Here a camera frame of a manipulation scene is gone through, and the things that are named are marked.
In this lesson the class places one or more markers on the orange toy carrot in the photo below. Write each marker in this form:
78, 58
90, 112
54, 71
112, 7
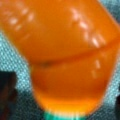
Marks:
71, 47

